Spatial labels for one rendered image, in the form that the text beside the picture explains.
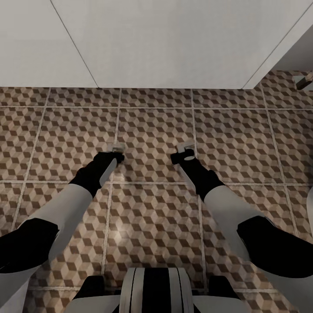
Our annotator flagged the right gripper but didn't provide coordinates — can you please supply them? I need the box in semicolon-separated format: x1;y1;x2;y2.
170;149;194;165

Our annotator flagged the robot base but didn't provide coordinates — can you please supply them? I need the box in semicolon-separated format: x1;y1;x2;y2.
63;276;250;313

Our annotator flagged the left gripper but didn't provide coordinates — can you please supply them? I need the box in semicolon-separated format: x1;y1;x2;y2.
111;152;124;164

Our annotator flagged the robot trunk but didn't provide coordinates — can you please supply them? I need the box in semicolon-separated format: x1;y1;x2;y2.
119;268;194;313

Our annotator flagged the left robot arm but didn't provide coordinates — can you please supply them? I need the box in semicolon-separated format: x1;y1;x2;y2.
0;142;126;308

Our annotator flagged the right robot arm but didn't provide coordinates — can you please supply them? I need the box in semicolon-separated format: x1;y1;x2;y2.
170;140;313;313

